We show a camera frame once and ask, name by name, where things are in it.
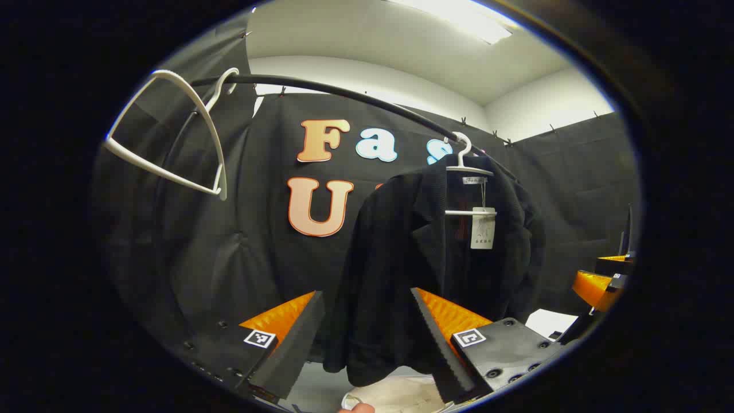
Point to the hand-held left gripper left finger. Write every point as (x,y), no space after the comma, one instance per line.
(292,350)

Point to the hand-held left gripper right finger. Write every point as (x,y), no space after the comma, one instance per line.
(438,355)

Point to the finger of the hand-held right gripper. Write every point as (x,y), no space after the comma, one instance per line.
(613,265)
(593,287)

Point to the white laundry hamper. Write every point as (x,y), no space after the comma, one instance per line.
(401,396)

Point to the black knit jacket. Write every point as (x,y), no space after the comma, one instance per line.
(401,258)

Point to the white plastic clothes hanger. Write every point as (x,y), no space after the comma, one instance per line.
(163,73)
(470,213)

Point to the white flat sheet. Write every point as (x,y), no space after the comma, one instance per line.
(547,322)

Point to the white paper hang tag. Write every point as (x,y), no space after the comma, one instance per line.
(483,232)

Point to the black backdrop cloth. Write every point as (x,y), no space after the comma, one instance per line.
(258,229)

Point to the ceiling light panel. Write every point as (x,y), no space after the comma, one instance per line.
(459,17)

